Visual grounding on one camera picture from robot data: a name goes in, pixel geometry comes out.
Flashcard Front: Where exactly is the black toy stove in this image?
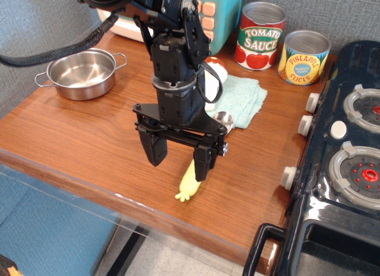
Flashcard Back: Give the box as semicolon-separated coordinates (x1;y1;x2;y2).
243;40;379;275

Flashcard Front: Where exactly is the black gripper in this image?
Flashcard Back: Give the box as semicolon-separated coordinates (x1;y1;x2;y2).
132;74;227;182

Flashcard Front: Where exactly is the small stainless steel pot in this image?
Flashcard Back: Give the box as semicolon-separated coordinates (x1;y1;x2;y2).
34;48;128;101

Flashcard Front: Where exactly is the teal toy appliance with buttons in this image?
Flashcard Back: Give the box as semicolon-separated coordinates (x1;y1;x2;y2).
110;0;242;56

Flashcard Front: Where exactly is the yellow-handled metal spoon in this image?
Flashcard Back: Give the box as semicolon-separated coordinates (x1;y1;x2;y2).
175;111;234;202

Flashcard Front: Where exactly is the tomato sauce can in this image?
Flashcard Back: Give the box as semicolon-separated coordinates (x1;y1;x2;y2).
235;1;287;71

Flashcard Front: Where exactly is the black braided cable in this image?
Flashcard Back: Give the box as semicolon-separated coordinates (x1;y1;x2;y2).
0;12;119;67

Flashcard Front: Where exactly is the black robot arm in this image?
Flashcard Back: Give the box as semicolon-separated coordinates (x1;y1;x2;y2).
77;0;227;182

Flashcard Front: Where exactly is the light green folded cloth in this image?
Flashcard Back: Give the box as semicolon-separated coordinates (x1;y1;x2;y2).
205;75;268;129

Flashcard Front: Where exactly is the pineapple slices can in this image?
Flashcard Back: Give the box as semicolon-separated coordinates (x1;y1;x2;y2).
278;30;331;85

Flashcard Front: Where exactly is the white and brown toy mushroom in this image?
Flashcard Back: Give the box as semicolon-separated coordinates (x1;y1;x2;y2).
205;56;228;101

